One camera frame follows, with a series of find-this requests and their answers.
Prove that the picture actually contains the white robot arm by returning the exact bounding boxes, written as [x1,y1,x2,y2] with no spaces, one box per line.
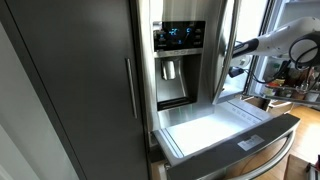
[233,17,320,66]

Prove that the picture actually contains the stainless fridge door with dispenser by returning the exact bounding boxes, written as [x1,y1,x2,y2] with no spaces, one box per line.
[137,0,242,131]

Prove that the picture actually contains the grey fridge drawer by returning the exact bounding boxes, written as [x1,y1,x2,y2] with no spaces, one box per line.
[154,99,299,180]

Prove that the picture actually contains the clear fridge door shelf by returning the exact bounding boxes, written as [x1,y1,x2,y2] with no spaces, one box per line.
[263,59,320,107]

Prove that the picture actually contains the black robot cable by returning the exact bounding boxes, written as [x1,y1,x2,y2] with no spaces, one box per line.
[248,31,320,85]

